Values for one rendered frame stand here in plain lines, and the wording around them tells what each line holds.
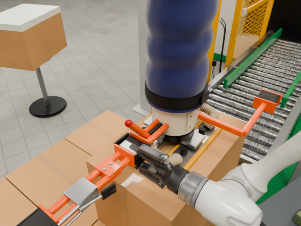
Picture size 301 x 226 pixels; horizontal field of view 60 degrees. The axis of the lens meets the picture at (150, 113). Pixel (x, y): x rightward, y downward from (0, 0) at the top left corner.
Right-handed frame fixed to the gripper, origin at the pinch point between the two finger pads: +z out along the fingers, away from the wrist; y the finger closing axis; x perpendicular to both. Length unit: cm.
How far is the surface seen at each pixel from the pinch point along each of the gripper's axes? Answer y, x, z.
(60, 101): 106, 91, 189
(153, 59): -25.7, 15.9, 3.0
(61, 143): 54, 19, 76
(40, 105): 106, 73, 199
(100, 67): 109, 181, 219
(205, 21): -38.2, 22.4, -9.5
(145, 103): 97, 137, 101
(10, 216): 53, -28, 53
